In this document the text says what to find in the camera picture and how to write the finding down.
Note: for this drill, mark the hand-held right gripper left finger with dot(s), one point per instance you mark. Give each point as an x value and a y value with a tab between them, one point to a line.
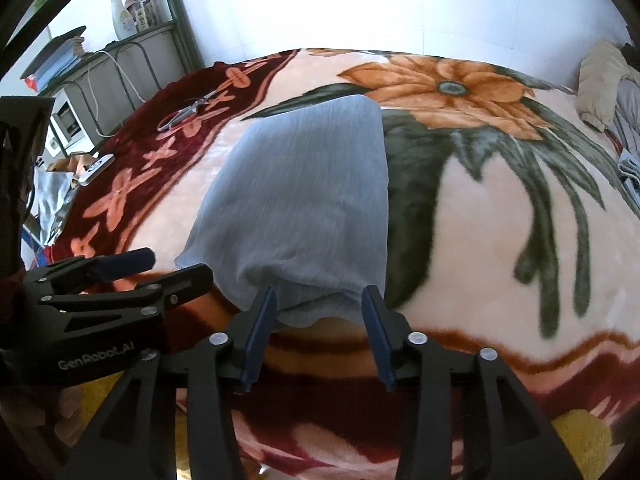
260	335

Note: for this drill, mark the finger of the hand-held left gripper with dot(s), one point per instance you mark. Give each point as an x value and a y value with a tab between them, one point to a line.
125	262
190	280

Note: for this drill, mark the white flat device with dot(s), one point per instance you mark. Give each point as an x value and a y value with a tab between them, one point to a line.
97	167

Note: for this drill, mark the white appliance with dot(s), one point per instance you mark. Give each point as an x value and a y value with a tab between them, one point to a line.
65	125

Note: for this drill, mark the silver plastic bag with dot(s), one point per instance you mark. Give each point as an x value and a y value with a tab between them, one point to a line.
52	200

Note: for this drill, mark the light blue-grey pants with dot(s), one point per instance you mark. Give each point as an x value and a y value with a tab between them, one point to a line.
300	185

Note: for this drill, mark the pale grey padded jacket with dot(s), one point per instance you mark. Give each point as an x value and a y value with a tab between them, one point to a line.
627	110

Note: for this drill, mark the white spray bottle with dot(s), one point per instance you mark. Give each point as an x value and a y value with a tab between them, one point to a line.
121	17

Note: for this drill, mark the green metal rack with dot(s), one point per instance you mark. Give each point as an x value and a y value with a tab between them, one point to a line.
180	10

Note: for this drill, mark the blue-grey crumpled cloth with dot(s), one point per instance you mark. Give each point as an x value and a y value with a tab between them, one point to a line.
631	167

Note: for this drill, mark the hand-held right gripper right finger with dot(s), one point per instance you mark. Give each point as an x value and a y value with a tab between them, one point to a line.
375	335

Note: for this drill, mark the beige padded jacket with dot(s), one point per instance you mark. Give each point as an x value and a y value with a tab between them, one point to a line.
600	80

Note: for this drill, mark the dark pump bottle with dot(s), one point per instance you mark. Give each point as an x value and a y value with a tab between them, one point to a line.
155	7

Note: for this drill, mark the brown cardboard piece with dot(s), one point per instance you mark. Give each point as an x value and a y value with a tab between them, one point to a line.
67	165

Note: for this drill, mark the floral plush blanket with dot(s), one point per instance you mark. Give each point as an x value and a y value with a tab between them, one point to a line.
500	235

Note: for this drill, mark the stack of blue folders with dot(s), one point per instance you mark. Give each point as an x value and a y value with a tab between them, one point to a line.
55	60

